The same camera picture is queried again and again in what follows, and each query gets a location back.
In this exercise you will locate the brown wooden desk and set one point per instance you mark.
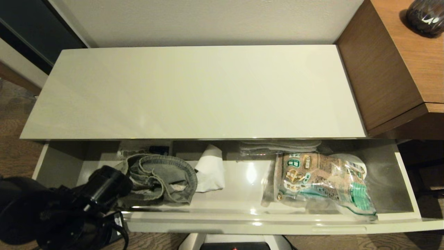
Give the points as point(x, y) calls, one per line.
point(388, 62)

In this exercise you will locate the grey denim shorts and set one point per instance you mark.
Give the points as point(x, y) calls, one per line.
point(163, 177)

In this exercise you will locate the dark door panel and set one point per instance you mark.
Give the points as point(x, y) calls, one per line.
point(34, 27)

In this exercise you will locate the white paper plates pack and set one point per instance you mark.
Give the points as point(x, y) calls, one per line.
point(350, 163)

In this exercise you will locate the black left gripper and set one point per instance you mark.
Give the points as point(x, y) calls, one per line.
point(107, 227)

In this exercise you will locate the white toilet paper roll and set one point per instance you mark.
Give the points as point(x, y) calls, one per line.
point(210, 170)

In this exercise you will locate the brown and green snack bag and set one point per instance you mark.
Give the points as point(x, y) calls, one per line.
point(319, 180)

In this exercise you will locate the grey cabinet drawer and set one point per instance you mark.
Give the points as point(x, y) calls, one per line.
point(242, 194)

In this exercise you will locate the white and blue tissue pack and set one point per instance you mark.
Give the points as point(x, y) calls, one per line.
point(145, 149)

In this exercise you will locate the grey glossy low cabinet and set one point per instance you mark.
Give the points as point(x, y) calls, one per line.
point(208, 90)

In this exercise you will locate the dark glossy vase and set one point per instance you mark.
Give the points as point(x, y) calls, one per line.
point(425, 17)

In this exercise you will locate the white slippers in plastic bag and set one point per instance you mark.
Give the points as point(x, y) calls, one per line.
point(277, 147)

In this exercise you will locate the white and black robot base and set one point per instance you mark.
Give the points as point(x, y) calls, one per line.
point(236, 241)

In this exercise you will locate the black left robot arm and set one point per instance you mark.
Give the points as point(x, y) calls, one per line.
point(31, 211)

